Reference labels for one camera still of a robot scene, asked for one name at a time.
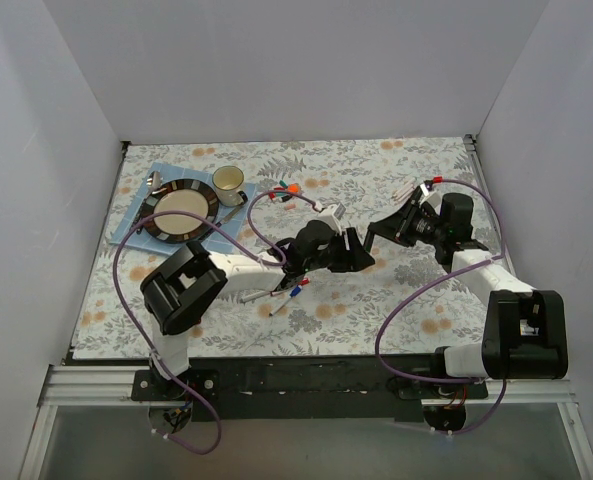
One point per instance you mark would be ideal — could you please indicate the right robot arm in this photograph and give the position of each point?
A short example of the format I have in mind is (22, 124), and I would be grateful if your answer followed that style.
(524, 333)

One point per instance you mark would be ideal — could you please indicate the steel spoon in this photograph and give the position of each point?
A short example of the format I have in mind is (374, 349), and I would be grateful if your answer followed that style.
(153, 183)

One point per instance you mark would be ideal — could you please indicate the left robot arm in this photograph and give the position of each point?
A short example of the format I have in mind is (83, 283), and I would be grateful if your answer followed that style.
(181, 290)

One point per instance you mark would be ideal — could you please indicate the blue tiled placemat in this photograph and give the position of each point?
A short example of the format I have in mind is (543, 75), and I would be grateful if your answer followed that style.
(135, 238)

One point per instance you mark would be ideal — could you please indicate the cream enamel mug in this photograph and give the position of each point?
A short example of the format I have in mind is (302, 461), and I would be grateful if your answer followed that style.
(228, 184)

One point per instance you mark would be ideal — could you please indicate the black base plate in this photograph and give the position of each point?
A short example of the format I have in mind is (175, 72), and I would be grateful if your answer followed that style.
(306, 387)

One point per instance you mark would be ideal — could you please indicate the blue capped white pen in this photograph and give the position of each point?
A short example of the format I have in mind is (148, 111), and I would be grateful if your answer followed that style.
(281, 306)

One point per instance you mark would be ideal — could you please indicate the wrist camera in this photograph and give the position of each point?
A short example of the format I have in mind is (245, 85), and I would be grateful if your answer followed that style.
(332, 215)
(429, 193)

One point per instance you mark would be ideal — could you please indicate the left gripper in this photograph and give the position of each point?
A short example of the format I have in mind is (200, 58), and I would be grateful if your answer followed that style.
(346, 248)

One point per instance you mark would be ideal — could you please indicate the black rimmed dinner plate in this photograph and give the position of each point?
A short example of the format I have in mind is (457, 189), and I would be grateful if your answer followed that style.
(186, 195)

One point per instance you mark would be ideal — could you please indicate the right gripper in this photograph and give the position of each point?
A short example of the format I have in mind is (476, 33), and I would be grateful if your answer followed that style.
(405, 220)

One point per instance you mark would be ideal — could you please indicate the aluminium frame rail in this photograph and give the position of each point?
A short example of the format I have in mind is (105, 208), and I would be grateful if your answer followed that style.
(88, 427)

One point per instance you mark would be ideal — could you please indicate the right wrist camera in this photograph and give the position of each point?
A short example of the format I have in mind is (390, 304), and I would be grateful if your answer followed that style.
(429, 193)

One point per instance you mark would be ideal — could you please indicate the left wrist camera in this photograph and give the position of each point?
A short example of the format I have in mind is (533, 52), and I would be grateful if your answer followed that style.
(332, 215)

